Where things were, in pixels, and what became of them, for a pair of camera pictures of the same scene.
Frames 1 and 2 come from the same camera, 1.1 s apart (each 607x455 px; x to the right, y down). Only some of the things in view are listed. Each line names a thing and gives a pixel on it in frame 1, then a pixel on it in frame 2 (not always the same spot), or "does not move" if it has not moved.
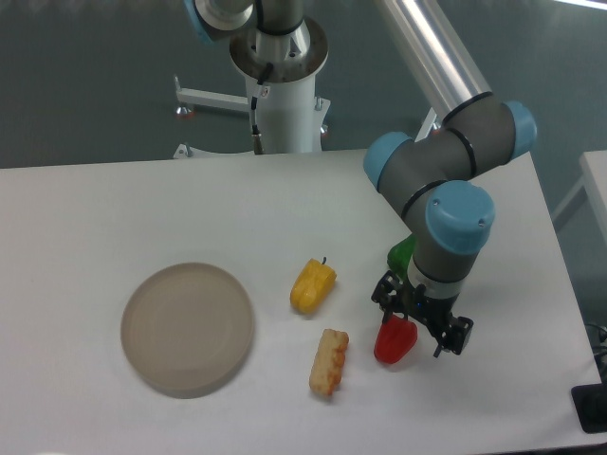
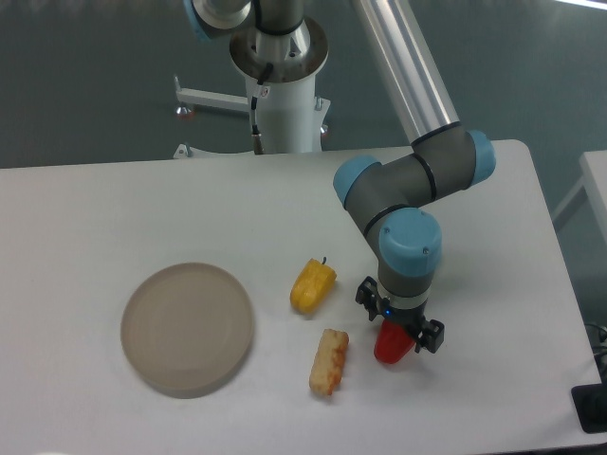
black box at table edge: x=591 y=401 does not move
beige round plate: x=187 y=329 does not move
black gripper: x=432 y=312 -> x=413 y=319
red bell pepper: x=395 y=339 does not move
